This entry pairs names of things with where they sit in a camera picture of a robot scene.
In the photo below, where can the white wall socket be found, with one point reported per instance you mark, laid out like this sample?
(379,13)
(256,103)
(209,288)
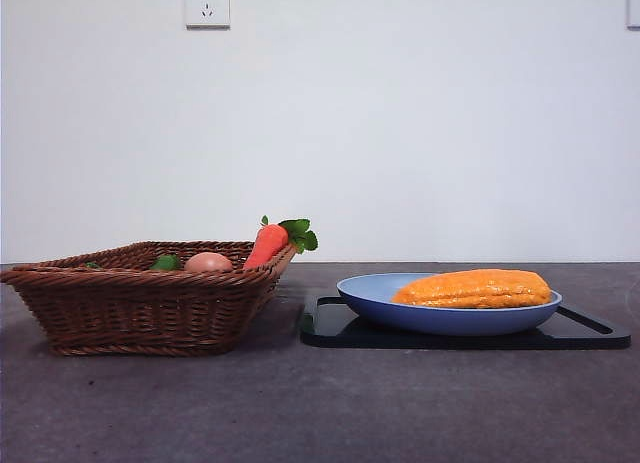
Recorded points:
(634,5)
(208,5)

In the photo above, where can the black rectangular tray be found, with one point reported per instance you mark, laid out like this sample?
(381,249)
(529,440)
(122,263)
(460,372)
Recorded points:
(575,338)

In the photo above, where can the yellow-orange toy corn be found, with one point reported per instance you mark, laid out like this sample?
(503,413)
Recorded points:
(475,288)

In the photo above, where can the pale brown egg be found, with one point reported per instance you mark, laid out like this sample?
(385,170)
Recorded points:
(207,263)

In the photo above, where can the blue round plate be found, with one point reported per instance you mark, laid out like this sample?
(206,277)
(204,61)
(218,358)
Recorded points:
(450,320)

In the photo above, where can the brown wicker basket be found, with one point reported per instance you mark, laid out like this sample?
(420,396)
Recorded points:
(140,313)

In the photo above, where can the orange toy carrot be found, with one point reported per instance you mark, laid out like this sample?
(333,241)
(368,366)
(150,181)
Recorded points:
(267,245)

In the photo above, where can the green toy chili pepper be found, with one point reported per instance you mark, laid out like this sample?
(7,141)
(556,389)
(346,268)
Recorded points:
(167,263)

